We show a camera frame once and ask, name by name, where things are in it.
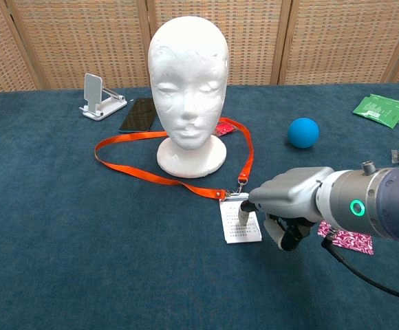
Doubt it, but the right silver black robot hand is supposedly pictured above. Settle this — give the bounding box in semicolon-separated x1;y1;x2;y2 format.
237;166;334;252

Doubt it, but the orange lanyard strap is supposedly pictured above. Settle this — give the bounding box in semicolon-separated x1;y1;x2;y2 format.
94;117;255;202

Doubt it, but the white ID badge card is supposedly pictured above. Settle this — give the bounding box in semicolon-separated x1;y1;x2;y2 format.
218;192;263;245

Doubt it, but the white foam mannequin head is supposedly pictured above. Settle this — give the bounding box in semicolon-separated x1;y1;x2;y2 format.
147;15;230;179

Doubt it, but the blue ball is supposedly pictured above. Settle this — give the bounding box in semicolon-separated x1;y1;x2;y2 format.
287;117;321;149

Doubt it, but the magenta white patterned packet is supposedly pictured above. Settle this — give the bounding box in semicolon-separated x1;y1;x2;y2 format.
316;221;375;256

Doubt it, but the small red packet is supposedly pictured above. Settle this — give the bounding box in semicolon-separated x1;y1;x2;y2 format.
214;122;238;137

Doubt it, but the green foil packet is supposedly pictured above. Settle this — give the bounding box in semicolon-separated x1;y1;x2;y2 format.
352;93;399;130

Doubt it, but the black smartphone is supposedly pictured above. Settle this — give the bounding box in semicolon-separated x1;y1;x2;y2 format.
118;98;158;134

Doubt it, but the blue table cloth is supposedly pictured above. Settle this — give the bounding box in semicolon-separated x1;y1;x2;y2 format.
0;82;399;330

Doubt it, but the white folding phone stand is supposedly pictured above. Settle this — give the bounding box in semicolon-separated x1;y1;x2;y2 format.
78;72;128;121

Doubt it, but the woven wooden folding screen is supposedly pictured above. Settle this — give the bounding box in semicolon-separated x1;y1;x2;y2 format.
0;0;399;99

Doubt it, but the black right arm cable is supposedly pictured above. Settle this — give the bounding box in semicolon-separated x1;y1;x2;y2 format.
321;230;399;303

